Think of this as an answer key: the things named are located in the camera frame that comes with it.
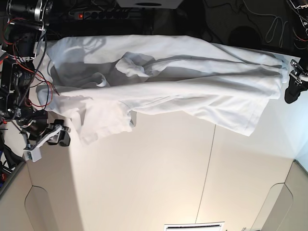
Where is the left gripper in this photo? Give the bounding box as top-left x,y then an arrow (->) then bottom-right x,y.
284,59 -> 308,103

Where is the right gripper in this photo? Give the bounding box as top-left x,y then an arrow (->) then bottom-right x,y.
16,110 -> 70,149

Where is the white t-shirt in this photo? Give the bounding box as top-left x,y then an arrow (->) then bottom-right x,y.
41,35 -> 287,144

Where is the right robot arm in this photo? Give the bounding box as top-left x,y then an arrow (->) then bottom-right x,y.
0,0 -> 70,150

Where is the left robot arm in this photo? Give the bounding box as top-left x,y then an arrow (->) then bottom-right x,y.
284,0 -> 308,104

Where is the white power strip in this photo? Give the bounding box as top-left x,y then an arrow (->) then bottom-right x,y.
69,10 -> 129,20

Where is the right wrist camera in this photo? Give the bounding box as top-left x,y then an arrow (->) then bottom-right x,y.
23,147 -> 42,162

